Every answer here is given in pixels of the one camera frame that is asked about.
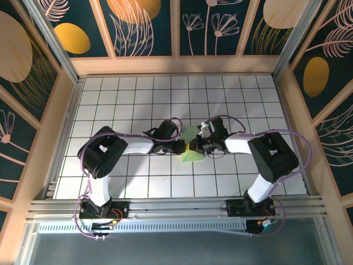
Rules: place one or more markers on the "green paper sheet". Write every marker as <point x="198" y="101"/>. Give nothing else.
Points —
<point x="193" y="158"/>

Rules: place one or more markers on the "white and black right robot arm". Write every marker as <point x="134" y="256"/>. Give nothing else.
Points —
<point x="273" y="157"/>

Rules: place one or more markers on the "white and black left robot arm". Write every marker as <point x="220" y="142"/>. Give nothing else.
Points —
<point x="93" y="165"/>

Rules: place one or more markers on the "wiring module with circuit board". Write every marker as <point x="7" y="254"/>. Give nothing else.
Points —
<point x="256" y="229"/>

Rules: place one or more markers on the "black wiring connector module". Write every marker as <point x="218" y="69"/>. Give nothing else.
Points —
<point x="100" y="229"/>

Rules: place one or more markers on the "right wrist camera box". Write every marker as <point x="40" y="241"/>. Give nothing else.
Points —
<point x="204" y="129"/>

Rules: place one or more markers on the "aluminium mounting rail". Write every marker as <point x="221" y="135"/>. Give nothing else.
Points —
<point x="176" y="207"/>

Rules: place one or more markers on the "aluminium side rail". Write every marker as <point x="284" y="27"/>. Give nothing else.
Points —
<point x="286" y="110"/>
<point x="65" y="138"/>

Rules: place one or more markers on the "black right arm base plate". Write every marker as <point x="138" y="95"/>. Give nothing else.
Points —
<point x="234" y="208"/>

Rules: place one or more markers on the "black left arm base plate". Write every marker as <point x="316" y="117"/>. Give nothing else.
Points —
<point x="122" y="205"/>

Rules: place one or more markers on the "aluminium corner post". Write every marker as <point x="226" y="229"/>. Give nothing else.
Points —
<point x="298" y="36"/>
<point x="54" y="41"/>

